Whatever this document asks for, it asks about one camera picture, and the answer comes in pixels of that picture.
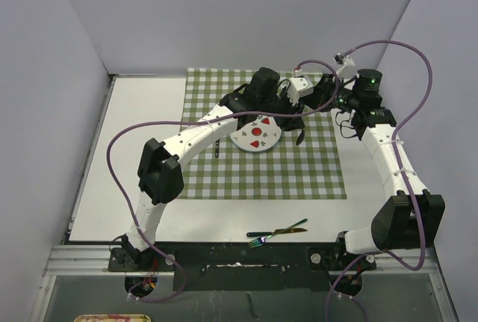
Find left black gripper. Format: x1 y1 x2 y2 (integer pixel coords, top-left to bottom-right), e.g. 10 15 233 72
258 87 305 131

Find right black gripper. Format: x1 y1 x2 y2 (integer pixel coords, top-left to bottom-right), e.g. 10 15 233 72
298 74 359 114

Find white plate with strawberries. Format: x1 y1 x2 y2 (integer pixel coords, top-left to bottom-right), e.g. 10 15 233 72
229 116 282 153

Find black spoon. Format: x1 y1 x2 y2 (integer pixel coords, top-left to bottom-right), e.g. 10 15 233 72
296 129 305 146

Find silver fork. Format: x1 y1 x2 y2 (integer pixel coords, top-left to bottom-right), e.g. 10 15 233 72
214 140 220 158

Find green white checkered tablecloth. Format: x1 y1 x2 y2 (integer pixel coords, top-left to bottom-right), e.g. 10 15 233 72
179 68 347 199

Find green handled knife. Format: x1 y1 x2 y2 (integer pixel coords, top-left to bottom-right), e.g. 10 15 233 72
246 228 307 238

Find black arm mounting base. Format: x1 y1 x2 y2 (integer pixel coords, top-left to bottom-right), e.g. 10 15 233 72
108 242 376 292

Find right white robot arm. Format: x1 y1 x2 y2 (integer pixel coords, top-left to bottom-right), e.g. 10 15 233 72
298 69 445 269

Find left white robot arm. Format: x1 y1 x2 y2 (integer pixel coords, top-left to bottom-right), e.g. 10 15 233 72
121 67 314 270

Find iridescent rainbow fork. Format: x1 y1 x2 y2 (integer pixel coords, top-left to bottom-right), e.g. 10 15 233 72
246 218 308 248

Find yellow rimmed tray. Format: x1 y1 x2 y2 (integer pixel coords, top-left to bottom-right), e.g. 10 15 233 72
74 314 152 322

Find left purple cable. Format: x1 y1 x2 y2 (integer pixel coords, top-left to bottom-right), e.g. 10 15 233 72
106 59 341 303

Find purple cable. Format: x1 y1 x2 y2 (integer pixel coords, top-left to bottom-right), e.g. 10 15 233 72
106 59 341 303
324 40 435 322

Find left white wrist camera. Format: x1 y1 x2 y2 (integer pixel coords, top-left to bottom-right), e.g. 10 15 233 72
287 68 314 105

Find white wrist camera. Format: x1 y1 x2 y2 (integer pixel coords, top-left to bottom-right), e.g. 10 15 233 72
287 68 314 105
334 53 356 80

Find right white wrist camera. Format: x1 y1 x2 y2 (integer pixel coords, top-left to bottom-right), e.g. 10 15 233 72
334 53 356 80

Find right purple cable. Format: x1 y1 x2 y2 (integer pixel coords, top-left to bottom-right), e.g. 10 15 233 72
324 40 435 322

